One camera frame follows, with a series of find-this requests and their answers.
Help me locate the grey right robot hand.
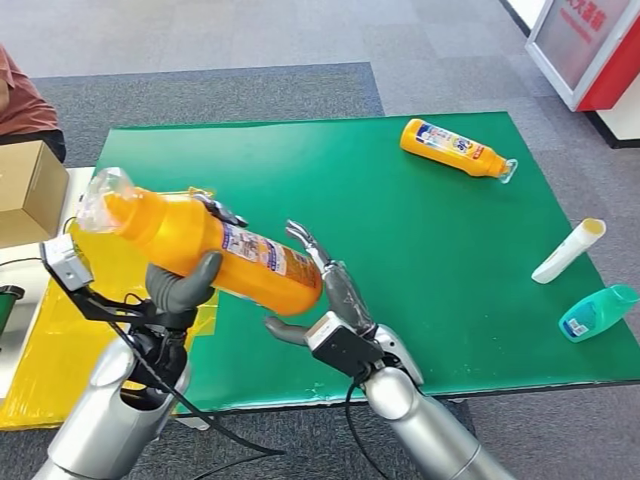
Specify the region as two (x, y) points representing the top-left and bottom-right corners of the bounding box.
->
(264, 219), (377, 348)

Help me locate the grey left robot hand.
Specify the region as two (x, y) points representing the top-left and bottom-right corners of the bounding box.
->
(145, 191), (250, 332)

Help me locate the orange bottle with clear cap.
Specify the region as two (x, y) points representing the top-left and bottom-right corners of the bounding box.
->
(75, 166), (325, 317)
(399, 118), (518, 185)

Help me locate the teal plastic bottle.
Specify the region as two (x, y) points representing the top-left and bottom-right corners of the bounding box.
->
(558, 284), (640, 344)

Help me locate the green table mat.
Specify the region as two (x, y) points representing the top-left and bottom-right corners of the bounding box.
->
(94, 111), (640, 416)

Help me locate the yellow plastic sheet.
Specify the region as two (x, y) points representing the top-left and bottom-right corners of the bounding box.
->
(0, 187), (221, 431)

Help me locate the dark green cup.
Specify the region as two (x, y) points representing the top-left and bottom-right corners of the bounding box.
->
(0, 284), (26, 337)

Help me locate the brown cardboard box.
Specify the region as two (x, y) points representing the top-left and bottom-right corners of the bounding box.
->
(0, 140), (70, 250)

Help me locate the person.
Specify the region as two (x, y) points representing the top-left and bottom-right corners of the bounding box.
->
(0, 44), (67, 164)

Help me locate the white tube with yellow end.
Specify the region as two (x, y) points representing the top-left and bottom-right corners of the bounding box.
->
(531, 217), (607, 285)

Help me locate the red and white sign cabinet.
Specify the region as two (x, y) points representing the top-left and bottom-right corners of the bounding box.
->
(525, 0), (640, 113)

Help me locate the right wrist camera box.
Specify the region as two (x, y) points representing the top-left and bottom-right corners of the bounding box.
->
(303, 311), (385, 380)

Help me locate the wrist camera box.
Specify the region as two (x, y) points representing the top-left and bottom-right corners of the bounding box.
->
(303, 311), (385, 380)
(39, 233), (95, 293)

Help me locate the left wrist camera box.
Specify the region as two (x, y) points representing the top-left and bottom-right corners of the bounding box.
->
(39, 233), (95, 293)

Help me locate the thin black cable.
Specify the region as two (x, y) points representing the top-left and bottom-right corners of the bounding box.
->
(0, 215), (78, 270)

